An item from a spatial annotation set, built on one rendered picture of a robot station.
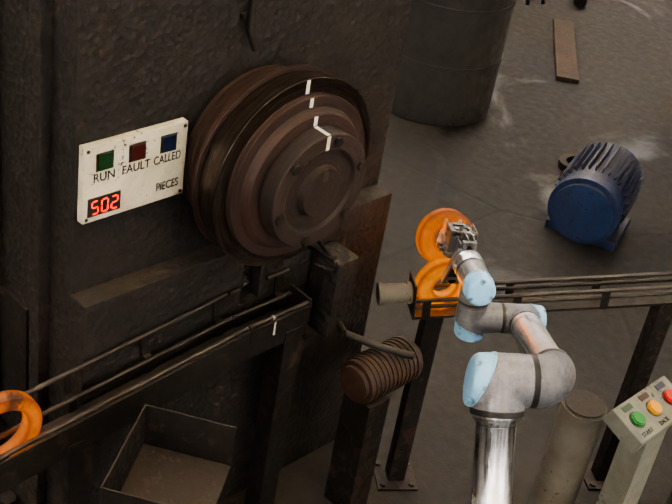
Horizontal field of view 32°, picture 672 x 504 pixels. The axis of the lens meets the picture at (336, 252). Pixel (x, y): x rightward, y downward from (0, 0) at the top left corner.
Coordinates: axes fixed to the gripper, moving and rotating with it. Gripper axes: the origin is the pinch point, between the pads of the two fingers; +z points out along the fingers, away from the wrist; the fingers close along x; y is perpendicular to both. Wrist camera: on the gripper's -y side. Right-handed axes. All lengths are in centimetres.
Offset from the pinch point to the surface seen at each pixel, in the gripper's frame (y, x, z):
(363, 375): -33.2, 20.1, -20.9
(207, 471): -29, 63, -66
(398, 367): -32.8, 10.0, -17.0
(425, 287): -12.2, 5.3, -9.5
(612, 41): -47, -193, 350
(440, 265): -5.3, 2.7, -9.5
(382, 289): -14.2, 16.4, -8.7
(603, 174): -36, -103, 130
